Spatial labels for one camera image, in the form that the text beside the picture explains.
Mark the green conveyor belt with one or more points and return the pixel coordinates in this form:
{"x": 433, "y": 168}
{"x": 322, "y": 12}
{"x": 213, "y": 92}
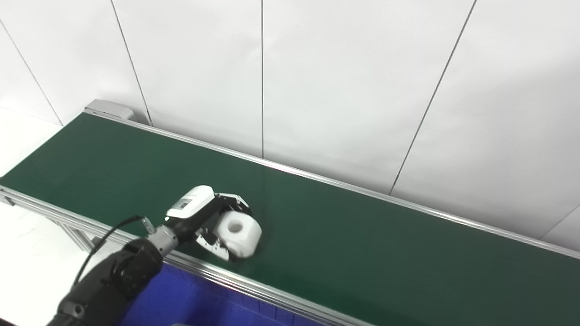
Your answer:
{"x": 344, "y": 244}
{"x": 253, "y": 286}

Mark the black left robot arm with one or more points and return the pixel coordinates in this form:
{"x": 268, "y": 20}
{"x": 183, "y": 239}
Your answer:
{"x": 122, "y": 276}

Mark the blue plastic bin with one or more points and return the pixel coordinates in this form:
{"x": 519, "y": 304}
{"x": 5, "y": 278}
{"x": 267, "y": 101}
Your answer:
{"x": 204, "y": 303}

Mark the white toilet paper roll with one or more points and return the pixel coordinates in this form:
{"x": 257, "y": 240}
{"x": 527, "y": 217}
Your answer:
{"x": 239, "y": 233}

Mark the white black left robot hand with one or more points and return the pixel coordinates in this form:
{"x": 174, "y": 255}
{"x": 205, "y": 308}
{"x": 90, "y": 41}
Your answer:
{"x": 192, "y": 206}

